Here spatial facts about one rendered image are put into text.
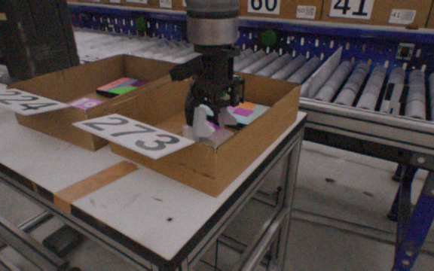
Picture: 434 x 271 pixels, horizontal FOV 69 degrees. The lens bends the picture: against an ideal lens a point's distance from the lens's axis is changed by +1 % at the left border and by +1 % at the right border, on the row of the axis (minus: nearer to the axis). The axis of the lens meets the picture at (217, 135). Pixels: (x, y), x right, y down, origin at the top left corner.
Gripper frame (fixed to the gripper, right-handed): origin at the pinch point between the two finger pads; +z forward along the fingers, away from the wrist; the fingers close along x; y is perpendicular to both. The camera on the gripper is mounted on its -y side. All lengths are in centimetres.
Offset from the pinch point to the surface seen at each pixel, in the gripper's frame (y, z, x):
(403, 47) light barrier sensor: 9, -5, 96
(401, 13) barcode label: 4, -15, 102
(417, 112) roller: 27, 3, 54
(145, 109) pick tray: -16.1, -2.5, -4.3
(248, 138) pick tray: 11.5, -3.7, -0.1
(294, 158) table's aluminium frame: 6.6, 16.2, 28.6
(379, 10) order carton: -4, -16, 100
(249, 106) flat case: -3.4, 0.0, 18.8
